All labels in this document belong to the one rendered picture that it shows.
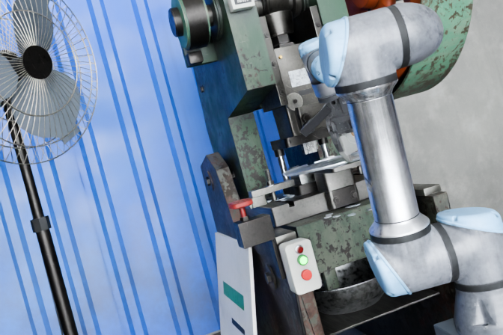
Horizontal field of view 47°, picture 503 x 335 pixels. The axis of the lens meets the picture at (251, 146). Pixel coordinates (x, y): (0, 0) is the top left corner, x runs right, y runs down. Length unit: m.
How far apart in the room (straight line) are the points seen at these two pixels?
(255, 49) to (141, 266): 1.51
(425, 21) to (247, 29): 0.79
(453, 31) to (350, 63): 0.84
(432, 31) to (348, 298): 0.99
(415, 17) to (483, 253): 0.45
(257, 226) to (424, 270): 0.59
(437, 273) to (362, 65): 0.41
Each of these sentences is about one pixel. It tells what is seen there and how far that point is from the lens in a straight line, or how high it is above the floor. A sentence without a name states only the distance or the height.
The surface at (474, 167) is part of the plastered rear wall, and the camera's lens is 3.68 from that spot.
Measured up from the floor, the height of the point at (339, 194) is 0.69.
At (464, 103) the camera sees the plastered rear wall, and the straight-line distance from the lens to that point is 3.67.
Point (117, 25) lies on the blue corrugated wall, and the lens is 3.00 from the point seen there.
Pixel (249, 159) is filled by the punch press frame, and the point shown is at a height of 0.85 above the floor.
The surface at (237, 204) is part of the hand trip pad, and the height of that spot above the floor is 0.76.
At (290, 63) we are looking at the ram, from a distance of 1.84.
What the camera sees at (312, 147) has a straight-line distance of 1.89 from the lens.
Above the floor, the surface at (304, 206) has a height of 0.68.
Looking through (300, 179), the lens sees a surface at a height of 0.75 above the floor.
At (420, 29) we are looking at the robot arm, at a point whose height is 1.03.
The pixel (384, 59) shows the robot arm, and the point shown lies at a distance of 1.05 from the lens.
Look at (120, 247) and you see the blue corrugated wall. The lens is 2.89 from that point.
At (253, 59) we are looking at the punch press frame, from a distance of 1.75.
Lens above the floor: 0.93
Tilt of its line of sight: 1 degrees down
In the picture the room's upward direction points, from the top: 15 degrees counter-clockwise
